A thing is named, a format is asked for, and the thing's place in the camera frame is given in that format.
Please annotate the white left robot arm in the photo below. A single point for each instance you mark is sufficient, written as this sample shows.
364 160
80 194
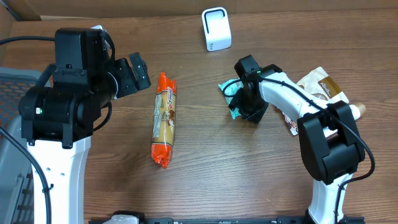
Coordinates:
58 116

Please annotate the white barcode scanner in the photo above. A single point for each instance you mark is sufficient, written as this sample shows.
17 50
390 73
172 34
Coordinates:
216 29

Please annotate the teal snack wrapper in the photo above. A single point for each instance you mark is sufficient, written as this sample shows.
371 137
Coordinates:
231 87

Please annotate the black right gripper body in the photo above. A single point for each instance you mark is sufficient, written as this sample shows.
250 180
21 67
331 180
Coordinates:
254 107

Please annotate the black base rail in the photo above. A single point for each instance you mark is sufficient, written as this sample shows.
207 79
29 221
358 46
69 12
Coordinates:
124 216

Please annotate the orange biscuit packet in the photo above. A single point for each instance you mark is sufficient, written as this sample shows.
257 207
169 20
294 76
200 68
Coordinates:
163 132

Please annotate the grey plastic shopping basket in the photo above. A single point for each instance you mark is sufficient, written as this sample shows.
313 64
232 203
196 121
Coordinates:
17 177

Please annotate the brown Pantree snack pouch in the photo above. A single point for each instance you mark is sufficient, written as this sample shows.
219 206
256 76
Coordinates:
319 84

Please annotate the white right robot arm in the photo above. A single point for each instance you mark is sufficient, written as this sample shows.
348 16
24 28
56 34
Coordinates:
330 145

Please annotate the white tube gold cap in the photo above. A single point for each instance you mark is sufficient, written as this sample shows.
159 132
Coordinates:
358 110

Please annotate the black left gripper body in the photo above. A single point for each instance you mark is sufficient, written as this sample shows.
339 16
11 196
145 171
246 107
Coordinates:
125 77

